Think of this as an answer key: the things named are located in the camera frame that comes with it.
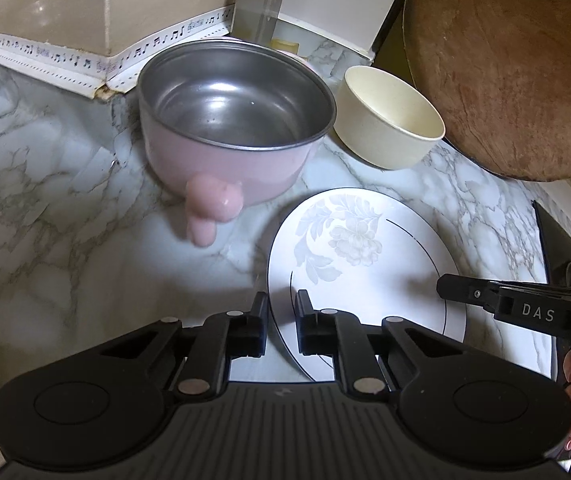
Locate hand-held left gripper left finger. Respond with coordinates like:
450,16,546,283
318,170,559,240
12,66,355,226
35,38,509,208
98,292,270,399

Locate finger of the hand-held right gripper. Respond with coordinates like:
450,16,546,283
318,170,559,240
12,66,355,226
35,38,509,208
437,273,504,314

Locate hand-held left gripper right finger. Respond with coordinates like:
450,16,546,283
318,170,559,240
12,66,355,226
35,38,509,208
295,288,462,397

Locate white floral plate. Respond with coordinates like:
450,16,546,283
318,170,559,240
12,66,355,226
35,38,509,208
266,187,467,383

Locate cream bowl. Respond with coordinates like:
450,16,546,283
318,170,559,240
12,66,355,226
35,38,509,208
333,65,447,170

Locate pink pot with steel interior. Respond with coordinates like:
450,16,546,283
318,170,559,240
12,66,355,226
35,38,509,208
136,39,339,249

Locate round wooden cutting board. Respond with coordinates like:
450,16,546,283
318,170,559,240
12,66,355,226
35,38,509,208
402,0,571,182

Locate yellow plastic object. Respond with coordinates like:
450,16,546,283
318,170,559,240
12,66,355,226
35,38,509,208
270,37,301,56

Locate metal corner panel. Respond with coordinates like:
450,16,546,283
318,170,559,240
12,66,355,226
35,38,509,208
230,0,287,49

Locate white music note border strip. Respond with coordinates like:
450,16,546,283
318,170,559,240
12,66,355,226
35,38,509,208
0,5,236,99

